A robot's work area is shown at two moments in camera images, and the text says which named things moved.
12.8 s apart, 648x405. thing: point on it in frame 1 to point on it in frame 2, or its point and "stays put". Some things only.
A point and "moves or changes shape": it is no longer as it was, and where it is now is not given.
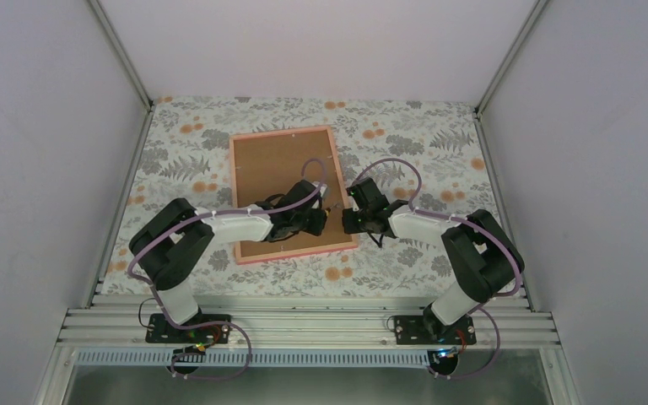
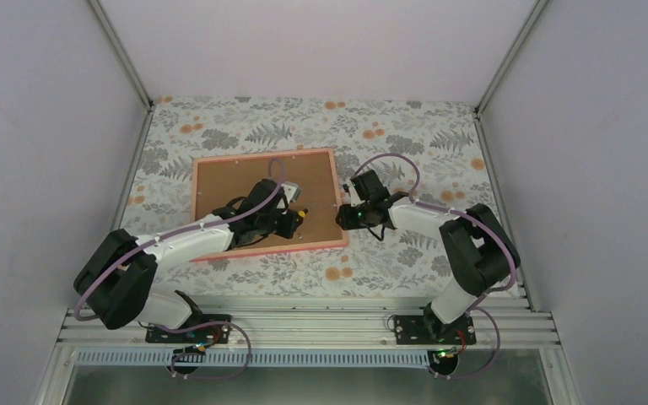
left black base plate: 159,331 stays put
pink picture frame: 268,164 moves or changes shape
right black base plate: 430,330 stays put
